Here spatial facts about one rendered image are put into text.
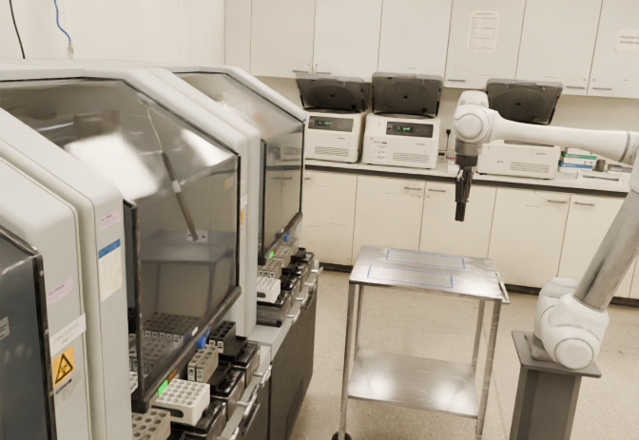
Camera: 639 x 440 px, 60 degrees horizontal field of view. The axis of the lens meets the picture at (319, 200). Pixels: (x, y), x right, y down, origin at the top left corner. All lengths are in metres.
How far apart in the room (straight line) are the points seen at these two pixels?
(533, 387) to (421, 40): 2.90
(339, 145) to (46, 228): 3.47
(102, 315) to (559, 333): 1.34
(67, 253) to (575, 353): 1.46
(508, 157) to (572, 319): 2.47
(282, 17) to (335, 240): 1.80
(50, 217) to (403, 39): 3.75
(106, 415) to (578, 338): 1.33
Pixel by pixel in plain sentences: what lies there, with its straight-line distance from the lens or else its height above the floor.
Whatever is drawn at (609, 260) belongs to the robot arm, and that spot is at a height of 1.14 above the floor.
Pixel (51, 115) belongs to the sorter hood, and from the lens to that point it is 1.30.
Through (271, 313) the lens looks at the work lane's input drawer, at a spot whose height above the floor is 0.78.
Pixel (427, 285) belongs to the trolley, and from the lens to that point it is 2.28.
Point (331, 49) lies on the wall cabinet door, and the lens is 4.48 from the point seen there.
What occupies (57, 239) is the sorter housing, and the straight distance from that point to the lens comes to 0.92.
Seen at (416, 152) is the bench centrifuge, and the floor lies 1.03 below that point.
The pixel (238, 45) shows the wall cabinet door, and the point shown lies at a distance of 4.67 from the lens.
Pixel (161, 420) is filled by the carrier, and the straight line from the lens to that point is 1.38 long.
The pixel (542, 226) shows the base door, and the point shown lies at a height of 0.56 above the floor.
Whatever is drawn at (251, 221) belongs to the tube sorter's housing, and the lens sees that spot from 1.83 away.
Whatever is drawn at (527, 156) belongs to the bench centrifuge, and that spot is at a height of 1.06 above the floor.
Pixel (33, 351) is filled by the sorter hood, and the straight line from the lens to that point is 0.91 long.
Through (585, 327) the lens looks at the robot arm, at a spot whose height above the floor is 0.93.
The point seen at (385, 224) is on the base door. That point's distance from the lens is 4.31.
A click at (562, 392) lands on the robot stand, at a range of 2.22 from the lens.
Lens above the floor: 1.69
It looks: 15 degrees down
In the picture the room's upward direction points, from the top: 3 degrees clockwise
